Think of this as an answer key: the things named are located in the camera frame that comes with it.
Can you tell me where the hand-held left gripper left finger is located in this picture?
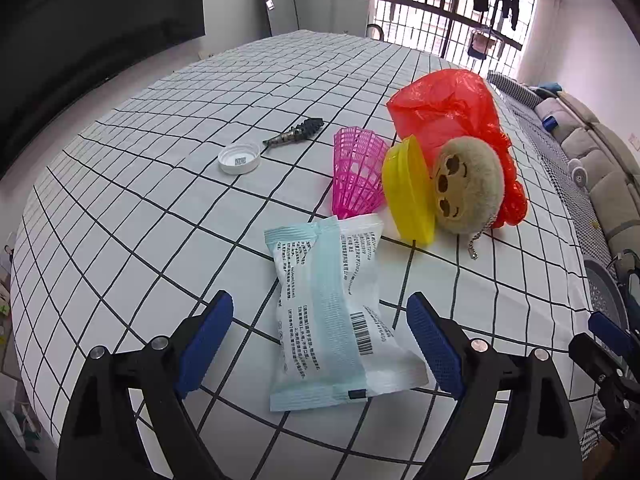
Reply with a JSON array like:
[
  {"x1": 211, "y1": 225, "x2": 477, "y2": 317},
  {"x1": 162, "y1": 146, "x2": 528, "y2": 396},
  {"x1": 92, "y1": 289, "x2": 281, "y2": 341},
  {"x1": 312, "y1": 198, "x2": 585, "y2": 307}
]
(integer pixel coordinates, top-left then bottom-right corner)
[{"x1": 56, "y1": 290, "x2": 235, "y2": 480}]

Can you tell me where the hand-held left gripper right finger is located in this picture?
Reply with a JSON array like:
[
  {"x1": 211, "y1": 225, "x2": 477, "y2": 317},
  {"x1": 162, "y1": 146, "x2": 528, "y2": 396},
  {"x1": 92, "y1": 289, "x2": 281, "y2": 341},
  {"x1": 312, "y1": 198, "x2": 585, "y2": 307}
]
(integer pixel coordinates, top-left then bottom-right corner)
[{"x1": 406, "y1": 291, "x2": 583, "y2": 480}]

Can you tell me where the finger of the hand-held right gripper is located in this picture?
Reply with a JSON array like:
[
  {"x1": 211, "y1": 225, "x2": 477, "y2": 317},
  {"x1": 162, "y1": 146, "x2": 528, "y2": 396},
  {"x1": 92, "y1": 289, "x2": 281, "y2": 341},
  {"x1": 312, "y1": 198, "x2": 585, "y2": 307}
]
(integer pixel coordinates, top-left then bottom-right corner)
[
  {"x1": 568, "y1": 332, "x2": 628, "y2": 391},
  {"x1": 588, "y1": 311, "x2": 636, "y2": 356}
]

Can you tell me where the white and blue wipes packet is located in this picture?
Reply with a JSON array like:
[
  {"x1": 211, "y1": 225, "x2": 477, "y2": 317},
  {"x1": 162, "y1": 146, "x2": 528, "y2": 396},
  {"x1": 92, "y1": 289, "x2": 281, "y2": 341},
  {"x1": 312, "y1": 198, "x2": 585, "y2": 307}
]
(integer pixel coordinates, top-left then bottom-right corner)
[{"x1": 264, "y1": 213, "x2": 431, "y2": 412}]

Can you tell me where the white plastic lid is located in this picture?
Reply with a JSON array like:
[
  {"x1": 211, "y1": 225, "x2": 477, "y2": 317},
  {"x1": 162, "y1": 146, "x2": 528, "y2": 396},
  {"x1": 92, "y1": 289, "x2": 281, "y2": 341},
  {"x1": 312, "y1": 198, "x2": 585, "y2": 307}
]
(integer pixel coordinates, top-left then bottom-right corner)
[{"x1": 218, "y1": 142, "x2": 262, "y2": 175}]

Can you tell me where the grey round stool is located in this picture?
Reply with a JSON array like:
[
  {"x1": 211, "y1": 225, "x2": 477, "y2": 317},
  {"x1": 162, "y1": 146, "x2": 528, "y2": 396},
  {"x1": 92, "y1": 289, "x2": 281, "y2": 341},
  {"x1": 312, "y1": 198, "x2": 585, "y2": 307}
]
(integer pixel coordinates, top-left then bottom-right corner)
[{"x1": 582, "y1": 257, "x2": 632, "y2": 328}]

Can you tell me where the yellow plastic lid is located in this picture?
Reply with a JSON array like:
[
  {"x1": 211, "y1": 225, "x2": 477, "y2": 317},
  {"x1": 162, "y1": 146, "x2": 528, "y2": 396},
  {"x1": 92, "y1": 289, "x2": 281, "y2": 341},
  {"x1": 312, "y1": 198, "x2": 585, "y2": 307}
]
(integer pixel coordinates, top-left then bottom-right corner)
[{"x1": 382, "y1": 135, "x2": 437, "y2": 247}]

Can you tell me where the white black-grid tablecloth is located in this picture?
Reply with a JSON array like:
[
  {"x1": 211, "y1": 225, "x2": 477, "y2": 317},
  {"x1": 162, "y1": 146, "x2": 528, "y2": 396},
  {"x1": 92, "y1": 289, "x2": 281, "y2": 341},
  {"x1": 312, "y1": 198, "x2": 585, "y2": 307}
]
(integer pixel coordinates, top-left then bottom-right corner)
[{"x1": 9, "y1": 30, "x2": 608, "y2": 480}]

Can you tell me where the beige round plush toy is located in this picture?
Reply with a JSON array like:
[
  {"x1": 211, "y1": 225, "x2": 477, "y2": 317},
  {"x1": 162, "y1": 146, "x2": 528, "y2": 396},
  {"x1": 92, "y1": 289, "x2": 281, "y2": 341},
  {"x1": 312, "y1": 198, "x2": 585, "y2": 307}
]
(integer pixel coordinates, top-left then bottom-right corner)
[{"x1": 431, "y1": 136, "x2": 506, "y2": 261}]

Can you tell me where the beige sofa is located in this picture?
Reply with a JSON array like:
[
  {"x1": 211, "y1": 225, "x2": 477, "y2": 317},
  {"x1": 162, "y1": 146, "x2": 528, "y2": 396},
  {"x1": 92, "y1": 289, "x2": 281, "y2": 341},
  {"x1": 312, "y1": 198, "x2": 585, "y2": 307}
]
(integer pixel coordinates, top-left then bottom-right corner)
[{"x1": 534, "y1": 89, "x2": 640, "y2": 261}]

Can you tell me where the black-white houndstooth cloth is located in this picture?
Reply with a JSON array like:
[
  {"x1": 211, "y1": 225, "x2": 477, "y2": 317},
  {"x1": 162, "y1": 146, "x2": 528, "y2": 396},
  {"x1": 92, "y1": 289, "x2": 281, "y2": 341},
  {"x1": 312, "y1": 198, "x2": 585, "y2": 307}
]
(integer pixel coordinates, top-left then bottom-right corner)
[{"x1": 487, "y1": 72, "x2": 610, "y2": 262}]

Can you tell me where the pink plastic mesh basket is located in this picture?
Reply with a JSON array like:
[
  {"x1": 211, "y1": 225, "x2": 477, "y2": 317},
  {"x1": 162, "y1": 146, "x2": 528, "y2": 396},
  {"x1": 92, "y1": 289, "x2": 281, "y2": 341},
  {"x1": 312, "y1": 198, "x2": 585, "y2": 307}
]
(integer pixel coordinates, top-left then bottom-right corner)
[{"x1": 332, "y1": 127, "x2": 391, "y2": 219}]

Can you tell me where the red plastic bag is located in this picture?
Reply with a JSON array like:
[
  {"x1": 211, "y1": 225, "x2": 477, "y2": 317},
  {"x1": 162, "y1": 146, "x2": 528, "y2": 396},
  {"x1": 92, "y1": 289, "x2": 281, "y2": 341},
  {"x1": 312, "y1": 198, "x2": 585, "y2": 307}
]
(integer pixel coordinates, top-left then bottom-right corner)
[{"x1": 386, "y1": 69, "x2": 528, "y2": 230}]

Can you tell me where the grey articulated fish toy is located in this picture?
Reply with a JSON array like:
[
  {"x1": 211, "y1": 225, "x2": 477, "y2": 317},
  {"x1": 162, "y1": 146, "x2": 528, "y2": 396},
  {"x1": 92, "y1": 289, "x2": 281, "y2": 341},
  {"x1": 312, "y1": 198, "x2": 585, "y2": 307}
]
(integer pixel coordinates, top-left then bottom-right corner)
[{"x1": 262, "y1": 117, "x2": 325, "y2": 151}]

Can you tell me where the black window grille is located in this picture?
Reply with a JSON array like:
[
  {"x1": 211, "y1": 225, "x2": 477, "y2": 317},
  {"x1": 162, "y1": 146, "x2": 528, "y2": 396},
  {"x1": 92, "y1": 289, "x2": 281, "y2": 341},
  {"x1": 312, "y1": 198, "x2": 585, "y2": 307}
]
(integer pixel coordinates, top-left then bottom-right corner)
[{"x1": 370, "y1": 0, "x2": 539, "y2": 86}]

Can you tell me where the white cabinet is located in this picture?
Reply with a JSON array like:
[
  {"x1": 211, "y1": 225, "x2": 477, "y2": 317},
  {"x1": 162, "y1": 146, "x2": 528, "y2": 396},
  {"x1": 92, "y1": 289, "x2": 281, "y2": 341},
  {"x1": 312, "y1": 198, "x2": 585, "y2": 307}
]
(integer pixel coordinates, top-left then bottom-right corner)
[{"x1": 332, "y1": 0, "x2": 371, "y2": 39}]

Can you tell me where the black television screen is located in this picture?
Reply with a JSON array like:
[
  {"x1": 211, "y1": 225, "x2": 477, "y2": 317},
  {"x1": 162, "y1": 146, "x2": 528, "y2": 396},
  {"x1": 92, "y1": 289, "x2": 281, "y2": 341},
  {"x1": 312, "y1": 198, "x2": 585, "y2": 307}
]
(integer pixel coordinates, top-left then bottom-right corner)
[{"x1": 0, "y1": 0, "x2": 206, "y2": 177}]

